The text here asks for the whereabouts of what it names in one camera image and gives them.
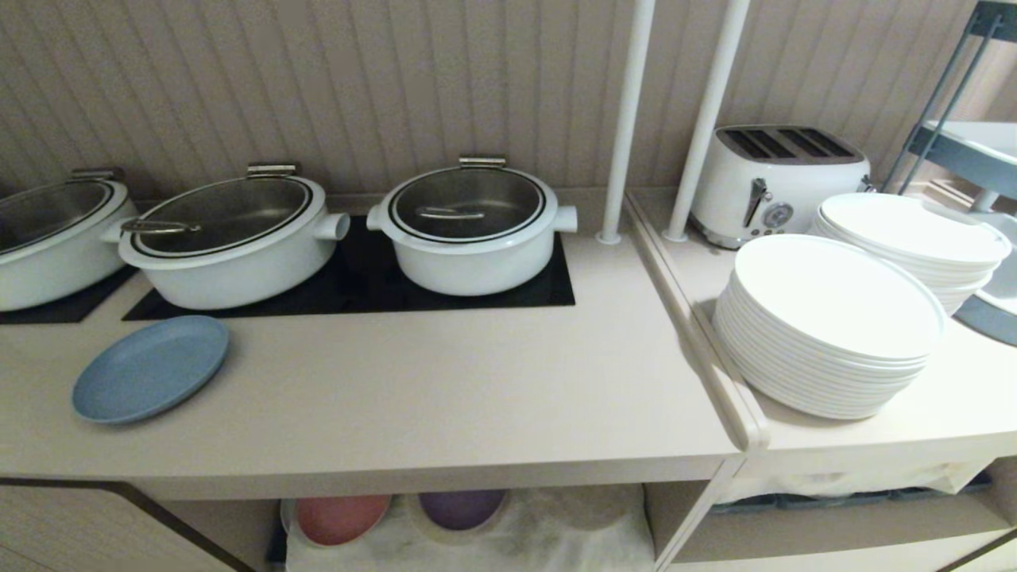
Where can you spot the white round plate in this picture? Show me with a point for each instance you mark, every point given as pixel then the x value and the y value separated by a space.
pixel 286 516

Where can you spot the blue round plate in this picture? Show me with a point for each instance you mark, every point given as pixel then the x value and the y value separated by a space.
pixel 147 369

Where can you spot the grey utility cart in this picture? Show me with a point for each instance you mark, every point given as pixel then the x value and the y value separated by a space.
pixel 973 159

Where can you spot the white pole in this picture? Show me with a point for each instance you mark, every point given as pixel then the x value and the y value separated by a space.
pixel 707 119
pixel 628 119

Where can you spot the purple round plate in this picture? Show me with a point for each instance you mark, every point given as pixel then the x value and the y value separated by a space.
pixel 461 507

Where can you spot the glass pot lid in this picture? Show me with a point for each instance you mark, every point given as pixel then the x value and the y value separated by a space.
pixel 40 208
pixel 230 213
pixel 469 202

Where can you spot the white toaster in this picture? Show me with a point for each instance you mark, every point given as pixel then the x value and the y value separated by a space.
pixel 775 187

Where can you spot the red round plate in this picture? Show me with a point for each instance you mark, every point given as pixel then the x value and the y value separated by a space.
pixel 342 516

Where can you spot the white pot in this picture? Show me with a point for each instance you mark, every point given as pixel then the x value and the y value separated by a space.
pixel 473 266
pixel 238 266
pixel 32 262

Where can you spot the beige round plate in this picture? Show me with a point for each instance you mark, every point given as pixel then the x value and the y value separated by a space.
pixel 584 504

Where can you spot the white plate stack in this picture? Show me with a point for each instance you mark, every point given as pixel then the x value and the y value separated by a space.
pixel 914 238
pixel 830 326

